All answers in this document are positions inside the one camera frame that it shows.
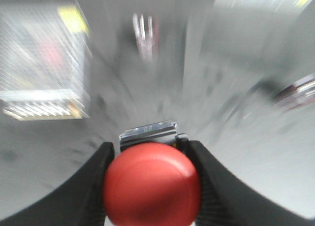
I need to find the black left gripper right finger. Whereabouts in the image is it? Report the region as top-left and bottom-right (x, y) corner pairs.
(187, 140), (315, 226)

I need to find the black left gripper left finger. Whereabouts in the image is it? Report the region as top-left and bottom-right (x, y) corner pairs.
(0, 142), (114, 226)

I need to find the red mushroom push button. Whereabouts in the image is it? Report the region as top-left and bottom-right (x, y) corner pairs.
(103, 120), (202, 226)

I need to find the centre brown cylindrical capacitor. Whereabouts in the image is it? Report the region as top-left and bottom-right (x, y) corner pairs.
(274, 73), (315, 111)

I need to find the brown cylindrical capacitor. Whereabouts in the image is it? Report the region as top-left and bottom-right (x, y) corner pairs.
(274, 73), (315, 111)
(132, 13), (157, 61)

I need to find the left silver mesh power supply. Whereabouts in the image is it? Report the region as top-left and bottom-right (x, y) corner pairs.
(0, 2), (92, 121)

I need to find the left brown cylindrical capacitor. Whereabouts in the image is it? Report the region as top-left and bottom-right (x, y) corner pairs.
(132, 13), (157, 61)

